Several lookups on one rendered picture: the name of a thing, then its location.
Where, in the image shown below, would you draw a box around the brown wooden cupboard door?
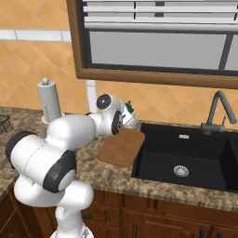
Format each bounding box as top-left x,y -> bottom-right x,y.
123,194 -> 238,238

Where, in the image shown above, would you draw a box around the black wire stand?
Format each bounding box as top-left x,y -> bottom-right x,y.
0,113 -> 12,134

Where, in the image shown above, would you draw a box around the white window blinds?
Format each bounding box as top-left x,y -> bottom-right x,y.
81,0 -> 238,33

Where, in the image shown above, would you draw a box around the brown wooden cutting board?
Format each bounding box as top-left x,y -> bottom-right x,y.
97,126 -> 146,168

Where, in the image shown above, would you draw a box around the grey paper towel roll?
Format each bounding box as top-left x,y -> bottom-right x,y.
36,77 -> 64,126

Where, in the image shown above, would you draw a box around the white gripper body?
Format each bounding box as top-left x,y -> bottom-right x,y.
123,111 -> 138,130

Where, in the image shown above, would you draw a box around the small green lumpy object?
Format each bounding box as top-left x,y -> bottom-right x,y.
125,99 -> 136,113

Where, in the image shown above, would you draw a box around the brown wooden corner cupboard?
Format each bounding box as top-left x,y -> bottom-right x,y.
0,188 -> 59,238

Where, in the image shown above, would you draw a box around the brown wooden drawer front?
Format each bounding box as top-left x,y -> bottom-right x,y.
81,189 -> 125,219

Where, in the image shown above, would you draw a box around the wooden framed window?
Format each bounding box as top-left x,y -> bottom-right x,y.
65,0 -> 238,90

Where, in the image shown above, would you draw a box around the black kitchen sink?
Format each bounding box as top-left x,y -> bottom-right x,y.
130,122 -> 238,193

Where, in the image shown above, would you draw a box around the grey sink tap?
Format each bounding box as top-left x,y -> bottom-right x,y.
200,89 -> 238,136

